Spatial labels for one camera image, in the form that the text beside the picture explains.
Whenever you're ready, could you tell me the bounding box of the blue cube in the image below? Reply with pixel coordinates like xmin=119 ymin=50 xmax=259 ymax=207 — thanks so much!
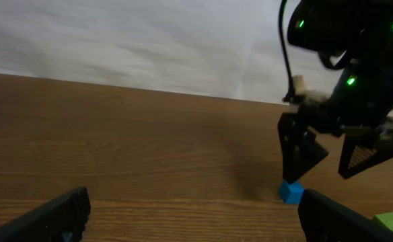
xmin=278 ymin=180 xmax=306 ymax=205

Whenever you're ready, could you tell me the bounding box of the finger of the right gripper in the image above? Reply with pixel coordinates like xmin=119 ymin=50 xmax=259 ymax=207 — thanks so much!
xmin=277 ymin=112 xmax=330 ymax=185
xmin=337 ymin=135 xmax=393 ymax=180

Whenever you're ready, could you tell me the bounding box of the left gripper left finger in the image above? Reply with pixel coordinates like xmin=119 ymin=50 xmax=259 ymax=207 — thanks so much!
xmin=0 ymin=186 xmax=92 ymax=242

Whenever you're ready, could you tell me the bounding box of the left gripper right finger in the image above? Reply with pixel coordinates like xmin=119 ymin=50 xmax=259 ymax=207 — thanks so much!
xmin=297 ymin=188 xmax=393 ymax=242

